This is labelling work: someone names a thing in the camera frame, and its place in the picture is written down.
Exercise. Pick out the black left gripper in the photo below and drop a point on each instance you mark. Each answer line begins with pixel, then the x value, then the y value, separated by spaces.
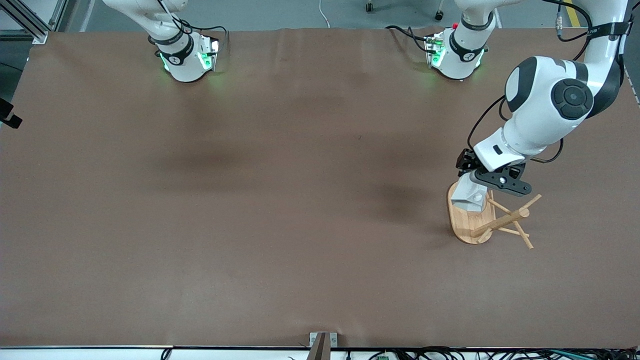
pixel 467 161

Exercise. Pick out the white angular cup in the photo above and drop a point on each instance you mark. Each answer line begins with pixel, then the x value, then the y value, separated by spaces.
pixel 470 195

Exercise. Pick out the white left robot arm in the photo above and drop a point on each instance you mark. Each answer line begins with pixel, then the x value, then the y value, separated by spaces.
pixel 545 110

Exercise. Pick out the wooden cup rack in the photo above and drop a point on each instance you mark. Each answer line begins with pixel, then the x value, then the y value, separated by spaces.
pixel 470 225

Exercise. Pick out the brown table cover mat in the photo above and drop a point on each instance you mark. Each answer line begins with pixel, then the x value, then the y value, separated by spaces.
pixel 300 225

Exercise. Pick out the metal table edge bracket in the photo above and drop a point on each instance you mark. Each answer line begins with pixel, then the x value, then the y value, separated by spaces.
pixel 322 342

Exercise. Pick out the aluminium frame post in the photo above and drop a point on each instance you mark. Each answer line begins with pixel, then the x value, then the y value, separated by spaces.
pixel 25 20

